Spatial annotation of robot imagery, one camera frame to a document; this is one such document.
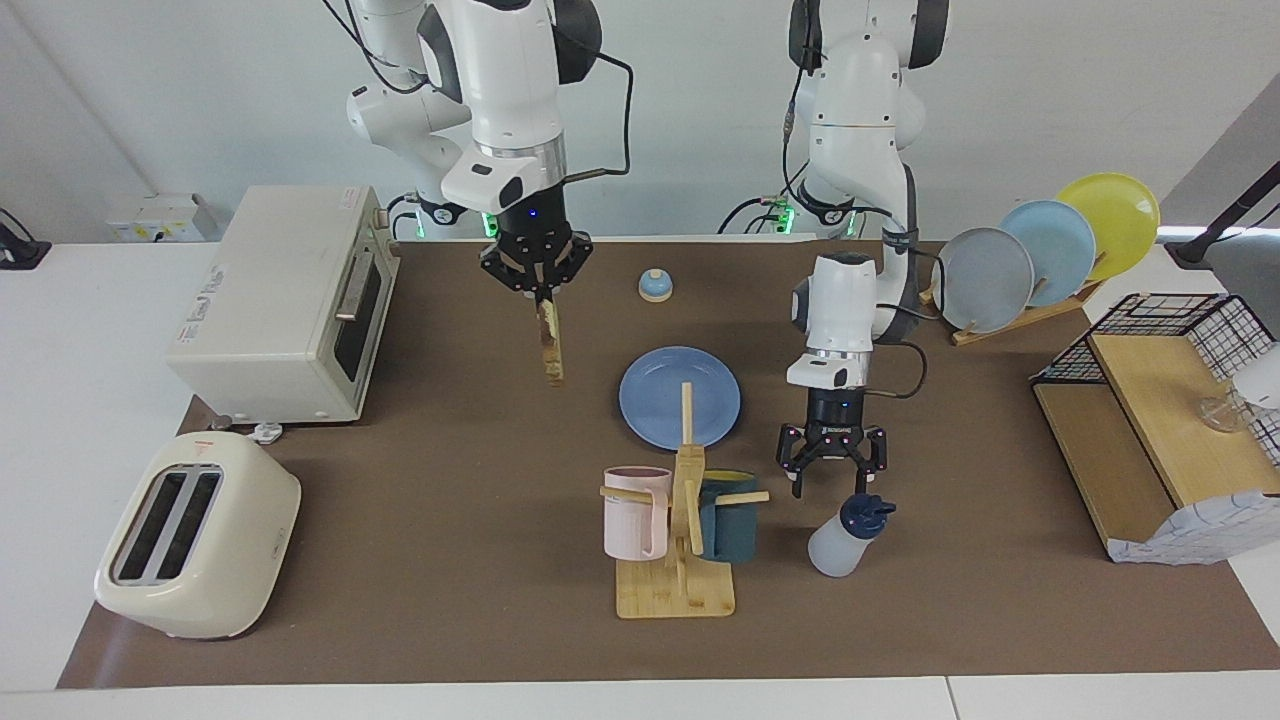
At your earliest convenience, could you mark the grey round plate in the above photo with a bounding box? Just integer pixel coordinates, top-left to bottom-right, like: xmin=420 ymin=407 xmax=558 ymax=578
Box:
xmin=937 ymin=227 xmax=1036 ymax=334

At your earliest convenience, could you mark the brown table mat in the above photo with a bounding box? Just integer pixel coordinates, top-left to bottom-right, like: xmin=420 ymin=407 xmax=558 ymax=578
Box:
xmin=57 ymin=238 xmax=1280 ymax=691

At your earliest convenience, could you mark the dark teal mug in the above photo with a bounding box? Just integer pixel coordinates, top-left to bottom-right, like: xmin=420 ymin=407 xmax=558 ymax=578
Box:
xmin=697 ymin=470 xmax=759 ymax=564

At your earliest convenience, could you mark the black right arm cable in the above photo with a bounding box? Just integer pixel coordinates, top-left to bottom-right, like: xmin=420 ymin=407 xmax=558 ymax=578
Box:
xmin=555 ymin=20 xmax=635 ymax=186

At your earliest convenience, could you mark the white wall socket box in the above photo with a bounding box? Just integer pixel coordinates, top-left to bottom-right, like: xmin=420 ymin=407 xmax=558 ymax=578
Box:
xmin=107 ymin=193 xmax=219 ymax=244

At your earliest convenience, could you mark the translucent squeeze bottle blue cap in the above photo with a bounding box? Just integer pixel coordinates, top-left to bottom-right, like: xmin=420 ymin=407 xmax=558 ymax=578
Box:
xmin=807 ymin=493 xmax=897 ymax=579

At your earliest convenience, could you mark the toasted bread slice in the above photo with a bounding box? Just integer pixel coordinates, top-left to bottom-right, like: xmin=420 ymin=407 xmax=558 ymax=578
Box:
xmin=535 ymin=297 xmax=566 ymax=388

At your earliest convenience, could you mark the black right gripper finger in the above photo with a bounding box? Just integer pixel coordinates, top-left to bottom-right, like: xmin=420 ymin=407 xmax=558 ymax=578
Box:
xmin=545 ymin=232 xmax=594 ymax=301
xmin=480 ymin=235 xmax=546 ymax=301

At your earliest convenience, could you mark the white round container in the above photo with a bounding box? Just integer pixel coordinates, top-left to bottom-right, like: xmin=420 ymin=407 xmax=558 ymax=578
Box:
xmin=1232 ymin=343 xmax=1280 ymax=411

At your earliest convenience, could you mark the light blue round plate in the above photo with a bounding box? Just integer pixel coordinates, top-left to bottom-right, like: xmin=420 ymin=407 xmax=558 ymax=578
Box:
xmin=1000 ymin=200 xmax=1098 ymax=308

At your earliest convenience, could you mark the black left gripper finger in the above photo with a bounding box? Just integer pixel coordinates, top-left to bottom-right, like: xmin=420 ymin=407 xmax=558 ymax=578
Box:
xmin=845 ymin=424 xmax=890 ymax=499
xmin=777 ymin=424 xmax=826 ymax=499

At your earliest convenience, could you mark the white toaster oven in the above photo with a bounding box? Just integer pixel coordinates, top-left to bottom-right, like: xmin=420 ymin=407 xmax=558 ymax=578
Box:
xmin=165 ymin=185 xmax=401 ymax=424

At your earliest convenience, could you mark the clear drinking glass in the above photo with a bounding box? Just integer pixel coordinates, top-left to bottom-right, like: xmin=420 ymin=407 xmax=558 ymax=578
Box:
xmin=1198 ymin=388 xmax=1251 ymax=434

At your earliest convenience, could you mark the cream two-slot toaster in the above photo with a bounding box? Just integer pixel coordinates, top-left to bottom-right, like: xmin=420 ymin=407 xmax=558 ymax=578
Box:
xmin=94 ymin=420 xmax=302 ymax=641

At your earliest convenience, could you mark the yellow round plate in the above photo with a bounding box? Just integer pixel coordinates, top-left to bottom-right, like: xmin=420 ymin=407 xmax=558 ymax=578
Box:
xmin=1056 ymin=172 xmax=1162 ymax=283

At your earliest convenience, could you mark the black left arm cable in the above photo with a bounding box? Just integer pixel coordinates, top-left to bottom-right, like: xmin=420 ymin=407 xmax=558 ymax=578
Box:
xmin=866 ymin=225 xmax=948 ymax=399

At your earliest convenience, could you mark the black pole stand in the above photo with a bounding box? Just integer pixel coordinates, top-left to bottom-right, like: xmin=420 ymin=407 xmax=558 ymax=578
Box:
xmin=1165 ymin=160 xmax=1280 ymax=271

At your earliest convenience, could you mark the wooden mug tree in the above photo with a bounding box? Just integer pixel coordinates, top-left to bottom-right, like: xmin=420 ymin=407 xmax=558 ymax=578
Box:
xmin=599 ymin=382 xmax=771 ymax=620

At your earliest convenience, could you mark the wooden plate rack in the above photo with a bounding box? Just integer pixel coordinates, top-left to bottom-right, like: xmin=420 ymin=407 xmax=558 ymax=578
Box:
xmin=920 ymin=250 xmax=1106 ymax=347

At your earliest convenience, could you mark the black clamp with cable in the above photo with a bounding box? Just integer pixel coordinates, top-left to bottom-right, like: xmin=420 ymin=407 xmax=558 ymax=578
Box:
xmin=0 ymin=207 xmax=53 ymax=271

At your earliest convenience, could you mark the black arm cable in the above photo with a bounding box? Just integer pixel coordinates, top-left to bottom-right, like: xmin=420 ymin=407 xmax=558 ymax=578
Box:
xmin=555 ymin=20 xmax=635 ymax=186
xmin=866 ymin=225 xmax=948 ymax=399

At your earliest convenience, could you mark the pink mug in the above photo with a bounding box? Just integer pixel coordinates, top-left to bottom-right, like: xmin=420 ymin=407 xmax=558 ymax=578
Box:
xmin=603 ymin=466 xmax=673 ymax=562

